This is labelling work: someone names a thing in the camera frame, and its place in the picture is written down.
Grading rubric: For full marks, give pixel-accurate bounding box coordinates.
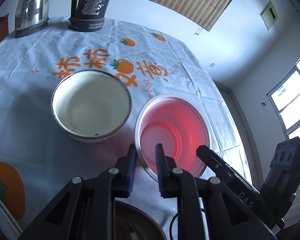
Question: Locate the red plastic bowl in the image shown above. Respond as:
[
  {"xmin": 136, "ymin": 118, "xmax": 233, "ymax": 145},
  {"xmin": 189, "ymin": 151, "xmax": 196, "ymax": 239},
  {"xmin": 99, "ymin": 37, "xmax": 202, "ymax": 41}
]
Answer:
[{"xmin": 134, "ymin": 94, "xmax": 211, "ymax": 182}]

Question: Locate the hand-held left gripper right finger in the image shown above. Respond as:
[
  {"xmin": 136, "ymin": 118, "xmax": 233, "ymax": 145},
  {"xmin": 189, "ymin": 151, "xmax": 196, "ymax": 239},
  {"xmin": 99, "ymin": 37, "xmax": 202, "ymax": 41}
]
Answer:
[{"xmin": 155, "ymin": 144, "xmax": 278, "ymax": 240}]

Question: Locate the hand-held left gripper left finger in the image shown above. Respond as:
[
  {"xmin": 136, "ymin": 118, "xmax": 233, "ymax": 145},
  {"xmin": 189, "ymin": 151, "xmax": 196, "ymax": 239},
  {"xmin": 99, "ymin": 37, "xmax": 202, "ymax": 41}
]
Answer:
[{"xmin": 17, "ymin": 144, "xmax": 137, "ymax": 240}]

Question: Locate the worn black thermos flask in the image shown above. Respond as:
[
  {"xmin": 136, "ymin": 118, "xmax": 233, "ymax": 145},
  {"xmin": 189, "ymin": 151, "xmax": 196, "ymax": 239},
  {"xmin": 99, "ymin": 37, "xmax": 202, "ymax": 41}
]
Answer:
[{"xmin": 68, "ymin": 0, "xmax": 118, "ymax": 32}]

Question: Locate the white tablecloth with orange print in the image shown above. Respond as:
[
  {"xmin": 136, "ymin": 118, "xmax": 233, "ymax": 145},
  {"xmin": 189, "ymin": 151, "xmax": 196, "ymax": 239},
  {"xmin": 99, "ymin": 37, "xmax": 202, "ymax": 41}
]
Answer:
[{"xmin": 0, "ymin": 16, "xmax": 253, "ymax": 240}]

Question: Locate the bamboo window blind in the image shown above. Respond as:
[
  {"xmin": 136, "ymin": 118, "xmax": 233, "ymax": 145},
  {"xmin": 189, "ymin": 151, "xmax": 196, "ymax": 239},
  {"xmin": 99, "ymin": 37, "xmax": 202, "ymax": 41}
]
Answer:
[{"xmin": 140, "ymin": 0, "xmax": 244, "ymax": 32}]

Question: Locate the stainless steel bowl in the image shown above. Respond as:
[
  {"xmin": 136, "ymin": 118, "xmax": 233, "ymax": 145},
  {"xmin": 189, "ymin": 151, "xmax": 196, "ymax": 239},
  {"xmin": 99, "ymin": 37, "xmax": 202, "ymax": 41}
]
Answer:
[{"xmin": 114, "ymin": 199, "xmax": 167, "ymax": 240}]

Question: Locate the bright window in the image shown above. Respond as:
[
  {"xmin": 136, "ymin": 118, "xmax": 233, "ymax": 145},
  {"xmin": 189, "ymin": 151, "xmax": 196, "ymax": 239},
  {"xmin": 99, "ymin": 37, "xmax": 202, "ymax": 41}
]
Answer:
[{"xmin": 266, "ymin": 52, "xmax": 300, "ymax": 170}]

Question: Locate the framed wall panel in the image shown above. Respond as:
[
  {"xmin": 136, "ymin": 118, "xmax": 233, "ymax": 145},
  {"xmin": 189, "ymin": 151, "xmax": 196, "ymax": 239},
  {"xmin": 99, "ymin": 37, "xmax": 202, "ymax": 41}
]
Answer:
[{"xmin": 259, "ymin": 0, "xmax": 279, "ymax": 32}]

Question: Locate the black cable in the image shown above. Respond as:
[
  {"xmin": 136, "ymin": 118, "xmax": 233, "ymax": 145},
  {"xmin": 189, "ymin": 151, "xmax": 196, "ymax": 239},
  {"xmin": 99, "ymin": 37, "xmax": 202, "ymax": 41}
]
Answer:
[{"xmin": 170, "ymin": 206, "xmax": 208, "ymax": 240}]

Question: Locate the stainless steel electric kettle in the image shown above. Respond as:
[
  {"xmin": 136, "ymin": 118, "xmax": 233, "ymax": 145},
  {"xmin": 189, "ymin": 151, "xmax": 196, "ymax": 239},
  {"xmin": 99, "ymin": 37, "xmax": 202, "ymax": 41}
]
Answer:
[{"xmin": 14, "ymin": 0, "xmax": 50, "ymax": 39}]

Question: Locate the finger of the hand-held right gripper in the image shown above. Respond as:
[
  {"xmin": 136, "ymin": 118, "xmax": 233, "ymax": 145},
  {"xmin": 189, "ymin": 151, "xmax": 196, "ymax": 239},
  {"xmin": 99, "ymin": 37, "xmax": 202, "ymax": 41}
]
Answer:
[{"xmin": 196, "ymin": 145, "xmax": 240, "ymax": 182}]

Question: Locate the white plate with red flowers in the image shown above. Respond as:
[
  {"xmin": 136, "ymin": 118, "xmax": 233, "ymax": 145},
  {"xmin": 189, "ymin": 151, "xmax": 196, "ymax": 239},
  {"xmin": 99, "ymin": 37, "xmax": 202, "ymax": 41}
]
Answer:
[{"xmin": 0, "ymin": 187, "xmax": 24, "ymax": 240}]

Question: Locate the white enamel bowl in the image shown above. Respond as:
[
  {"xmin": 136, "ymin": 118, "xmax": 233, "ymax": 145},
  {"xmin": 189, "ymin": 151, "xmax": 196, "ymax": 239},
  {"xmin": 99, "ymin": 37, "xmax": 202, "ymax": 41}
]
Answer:
[{"xmin": 51, "ymin": 70, "xmax": 132, "ymax": 143}]

